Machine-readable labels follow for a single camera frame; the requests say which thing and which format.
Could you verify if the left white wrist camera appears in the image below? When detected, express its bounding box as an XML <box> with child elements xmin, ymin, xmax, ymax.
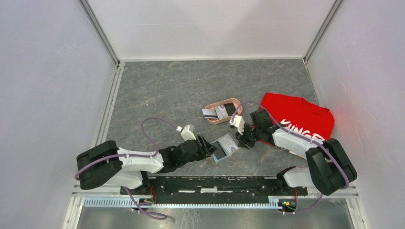
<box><xmin>176</xmin><ymin>124</ymin><xmax>196</xmax><ymax>141</ymax></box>

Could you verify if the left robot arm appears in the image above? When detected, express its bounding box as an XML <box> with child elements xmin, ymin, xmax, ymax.
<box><xmin>75</xmin><ymin>135</ymin><xmax>218</xmax><ymax>195</ymax></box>

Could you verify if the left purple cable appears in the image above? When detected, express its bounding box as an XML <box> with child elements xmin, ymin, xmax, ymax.
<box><xmin>75</xmin><ymin>117</ymin><xmax>180</xmax><ymax>220</ymax></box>

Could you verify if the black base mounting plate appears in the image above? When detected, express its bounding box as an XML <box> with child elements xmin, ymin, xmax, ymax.
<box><xmin>130</xmin><ymin>176</ymin><xmax>308</xmax><ymax>204</ymax></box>

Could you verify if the pink oval tray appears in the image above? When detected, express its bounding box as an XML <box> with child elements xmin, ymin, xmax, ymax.
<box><xmin>202</xmin><ymin>98</ymin><xmax>243</xmax><ymax>125</ymax></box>

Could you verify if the red printed t-shirt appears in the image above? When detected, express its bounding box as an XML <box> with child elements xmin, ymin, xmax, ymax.
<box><xmin>261</xmin><ymin>92</ymin><xmax>334</xmax><ymax>140</ymax></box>

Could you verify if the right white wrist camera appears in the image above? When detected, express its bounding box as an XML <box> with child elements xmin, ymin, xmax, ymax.
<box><xmin>229</xmin><ymin>115</ymin><xmax>245</xmax><ymax>135</ymax></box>

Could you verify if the aluminium frame rail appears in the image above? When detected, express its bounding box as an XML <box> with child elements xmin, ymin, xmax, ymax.
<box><xmin>73</xmin><ymin>176</ymin><xmax>359</xmax><ymax>209</ymax></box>

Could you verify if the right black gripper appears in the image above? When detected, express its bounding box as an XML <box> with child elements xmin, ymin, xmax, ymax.
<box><xmin>234</xmin><ymin>123</ymin><xmax>261</xmax><ymax>149</ymax></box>

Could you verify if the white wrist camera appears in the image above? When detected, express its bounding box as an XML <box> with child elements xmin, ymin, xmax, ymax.
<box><xmin>229</xmin><ymin>115</ymin><xmax>245</xmax><ymax>135</ymax></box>
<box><xmin>176</xmin><ymin>124</ymin><xmax>196</xmax><ymax>141</ymax></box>

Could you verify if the grey card holder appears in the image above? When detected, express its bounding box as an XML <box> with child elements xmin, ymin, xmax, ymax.
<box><xmin>210</xmin><ymin>132</ymin><xmax>240</xmax><ymax>165</ymax></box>

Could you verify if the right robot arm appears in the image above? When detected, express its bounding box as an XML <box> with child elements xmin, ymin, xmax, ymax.
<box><xmin>229</xmin><ymin>109</ymin><xmax>358</xmax><ymax>196</ymax></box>

